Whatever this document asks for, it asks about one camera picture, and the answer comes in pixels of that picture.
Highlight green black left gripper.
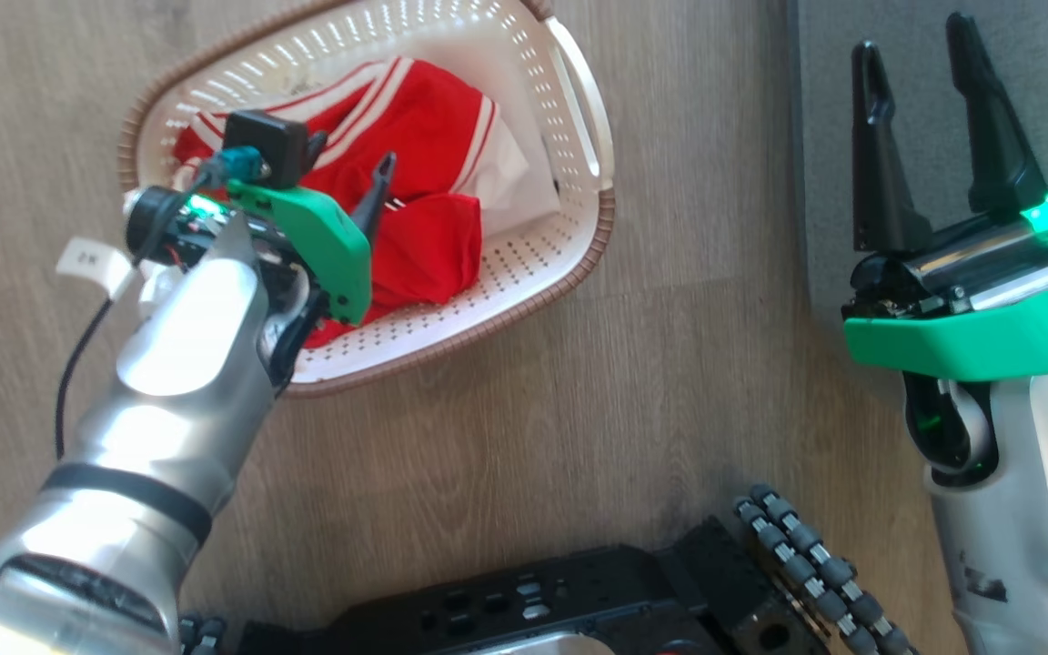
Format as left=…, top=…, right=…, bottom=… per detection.
left=124, top=130, right=398, bottom=383

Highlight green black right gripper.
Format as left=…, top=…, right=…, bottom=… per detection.
left=842, top=12, right=1048, bottom=383

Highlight red white-striped garment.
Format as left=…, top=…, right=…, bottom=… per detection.
left=172, top=56, right=498, bottom=348

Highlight white laundry basket brown rim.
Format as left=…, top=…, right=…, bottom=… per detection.
left=117, top=0, right=617, bottom=398

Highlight white paper label tag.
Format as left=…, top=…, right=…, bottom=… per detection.
left=55, top=237, right=136, bottom=299

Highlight black roller wheel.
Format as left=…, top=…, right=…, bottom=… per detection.
left=176, top=617, right=227, bottom=655
left=731, top=482, right=921, bottom=655

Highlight thin black cable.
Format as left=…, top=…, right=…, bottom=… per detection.
left=55, top=150, right=270, bottom=460

